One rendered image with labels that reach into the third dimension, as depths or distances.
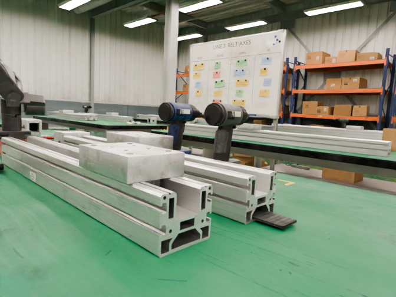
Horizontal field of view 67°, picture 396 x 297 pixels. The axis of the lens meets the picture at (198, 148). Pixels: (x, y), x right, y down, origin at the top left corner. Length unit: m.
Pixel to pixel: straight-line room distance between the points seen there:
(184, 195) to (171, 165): 0.06
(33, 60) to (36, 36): 0.87
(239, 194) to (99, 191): 0.24
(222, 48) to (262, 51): 0.63
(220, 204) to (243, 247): 0.14
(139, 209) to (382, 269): 0.33
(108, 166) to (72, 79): 12.69
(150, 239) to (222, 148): 0.41
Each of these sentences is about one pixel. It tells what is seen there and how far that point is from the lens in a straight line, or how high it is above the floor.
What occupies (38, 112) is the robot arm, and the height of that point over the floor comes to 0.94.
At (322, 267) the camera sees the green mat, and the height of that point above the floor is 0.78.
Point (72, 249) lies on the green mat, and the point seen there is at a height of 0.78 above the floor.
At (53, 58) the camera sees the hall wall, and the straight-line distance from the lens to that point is 12.96.
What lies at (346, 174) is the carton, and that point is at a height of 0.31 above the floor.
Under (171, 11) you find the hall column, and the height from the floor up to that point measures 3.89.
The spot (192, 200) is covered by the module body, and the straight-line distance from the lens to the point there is 0.45.
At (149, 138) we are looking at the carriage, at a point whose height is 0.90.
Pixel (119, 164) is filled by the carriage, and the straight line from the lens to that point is 0.45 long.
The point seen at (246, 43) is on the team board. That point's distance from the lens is 3.97.
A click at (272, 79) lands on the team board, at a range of 3.68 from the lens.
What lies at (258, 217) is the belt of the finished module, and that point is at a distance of 0.57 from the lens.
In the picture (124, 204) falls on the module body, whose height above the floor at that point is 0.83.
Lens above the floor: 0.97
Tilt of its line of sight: 7 degrees down
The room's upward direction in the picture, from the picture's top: 3 degrees clockwise
